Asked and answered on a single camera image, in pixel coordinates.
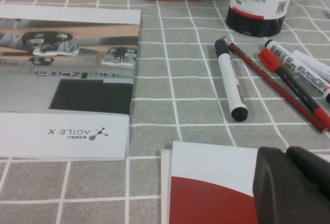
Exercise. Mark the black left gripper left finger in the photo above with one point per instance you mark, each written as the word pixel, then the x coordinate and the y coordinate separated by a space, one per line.
pixel 278 195

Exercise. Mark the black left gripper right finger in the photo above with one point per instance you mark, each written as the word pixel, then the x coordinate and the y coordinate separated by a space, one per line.
pixel 312 167

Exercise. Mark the white marker with black caps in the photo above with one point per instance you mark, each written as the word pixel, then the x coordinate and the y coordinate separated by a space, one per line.
pixel 229 79

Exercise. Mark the black pen with red caps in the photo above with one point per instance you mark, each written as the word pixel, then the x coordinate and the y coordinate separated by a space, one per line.
pixel 296 87

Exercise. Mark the black mesh pen holder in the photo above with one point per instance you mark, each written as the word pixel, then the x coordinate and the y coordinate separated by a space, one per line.
pixel 257 2

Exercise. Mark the red and white brochure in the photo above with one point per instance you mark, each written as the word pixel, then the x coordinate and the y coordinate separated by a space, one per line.
pixel 206 169

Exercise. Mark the red pencil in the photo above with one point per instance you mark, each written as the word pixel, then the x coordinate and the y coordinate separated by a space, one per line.
pixel 270 79

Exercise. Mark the all white marker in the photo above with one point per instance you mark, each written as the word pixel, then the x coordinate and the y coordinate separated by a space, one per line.
pixel 314 66

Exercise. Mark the labelled marker with black caps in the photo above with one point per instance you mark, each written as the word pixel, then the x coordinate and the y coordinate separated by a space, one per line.
pixel 296 64

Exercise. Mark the white paper sheet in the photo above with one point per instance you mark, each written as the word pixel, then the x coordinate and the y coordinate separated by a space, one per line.
pixel 165 182

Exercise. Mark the grey checked tablecloth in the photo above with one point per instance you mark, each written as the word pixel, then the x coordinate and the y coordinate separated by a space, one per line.
pixel 185 84

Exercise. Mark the AgileX photo brochure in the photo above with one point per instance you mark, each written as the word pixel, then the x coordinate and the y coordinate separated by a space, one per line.
pixel 77 66

